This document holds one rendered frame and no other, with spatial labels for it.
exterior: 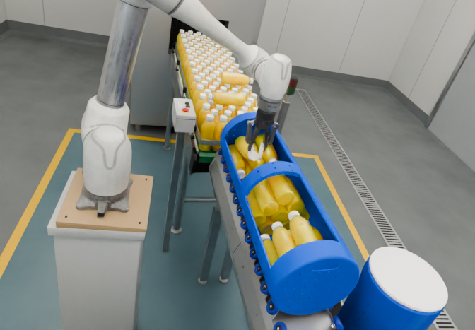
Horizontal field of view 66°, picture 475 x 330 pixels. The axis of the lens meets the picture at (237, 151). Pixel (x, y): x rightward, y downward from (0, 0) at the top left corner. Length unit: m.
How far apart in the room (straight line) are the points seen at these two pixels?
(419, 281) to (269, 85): 0.88
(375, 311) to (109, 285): 1.00
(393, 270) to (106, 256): 1.05
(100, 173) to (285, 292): 0.70
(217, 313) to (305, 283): 1.29
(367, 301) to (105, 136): 1.08
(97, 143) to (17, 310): 1.38
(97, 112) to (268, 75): 0.63
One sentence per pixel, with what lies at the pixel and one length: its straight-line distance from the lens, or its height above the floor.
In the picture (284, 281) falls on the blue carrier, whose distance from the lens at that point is 1.13.
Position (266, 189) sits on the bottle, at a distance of 1.41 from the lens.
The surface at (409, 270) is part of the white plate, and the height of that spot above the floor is 1.04.
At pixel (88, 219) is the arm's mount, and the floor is 1.02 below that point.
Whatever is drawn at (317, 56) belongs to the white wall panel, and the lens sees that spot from 6.33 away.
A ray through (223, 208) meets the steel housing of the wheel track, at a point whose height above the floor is 0.86.
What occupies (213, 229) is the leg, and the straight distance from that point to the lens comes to 2.13.
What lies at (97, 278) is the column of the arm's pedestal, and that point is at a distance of 1.58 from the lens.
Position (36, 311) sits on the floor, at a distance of 2.42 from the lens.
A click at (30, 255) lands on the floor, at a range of 2.68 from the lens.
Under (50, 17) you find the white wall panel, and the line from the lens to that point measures 6.18.
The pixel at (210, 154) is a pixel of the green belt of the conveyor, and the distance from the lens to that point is 1.98.
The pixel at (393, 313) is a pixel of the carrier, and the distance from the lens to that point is 1.45.
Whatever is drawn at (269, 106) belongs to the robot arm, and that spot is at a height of 1.41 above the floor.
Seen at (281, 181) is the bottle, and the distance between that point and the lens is 1.39.
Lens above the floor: 1.98
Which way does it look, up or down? 32 degrees down
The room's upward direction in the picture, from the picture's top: 13 degrees clockwise
